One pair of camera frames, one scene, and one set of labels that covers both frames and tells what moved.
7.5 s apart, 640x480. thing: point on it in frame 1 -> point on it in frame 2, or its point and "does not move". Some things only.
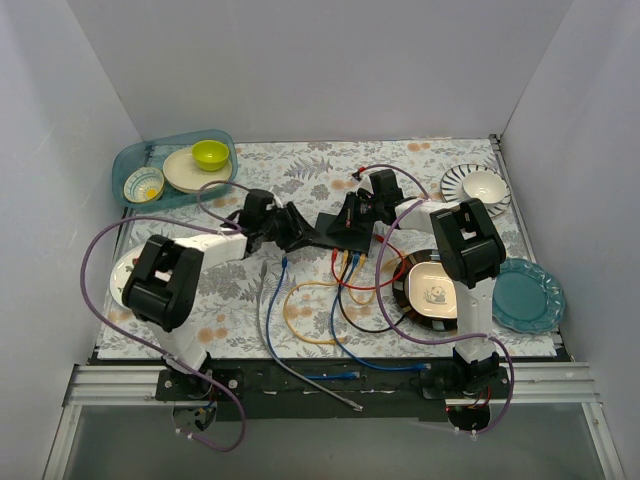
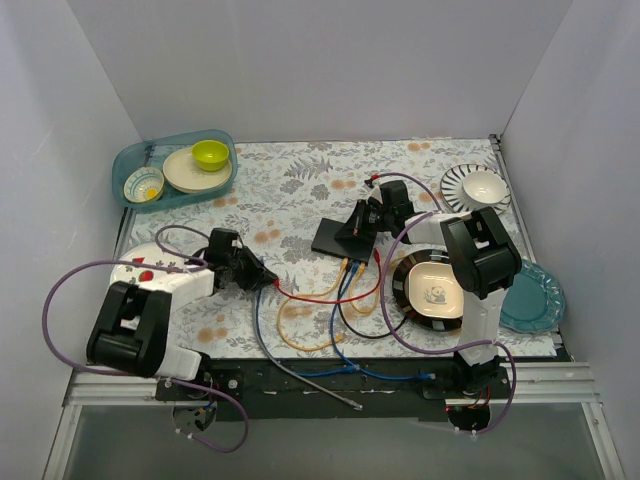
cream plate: [181, 171] does not move
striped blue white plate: [452, 187] does not move
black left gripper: [291, 226] -> [248, 270]
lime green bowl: [210, 155] does not move
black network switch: [356, 240] does not move
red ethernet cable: [335, 252] -> [341, 301]
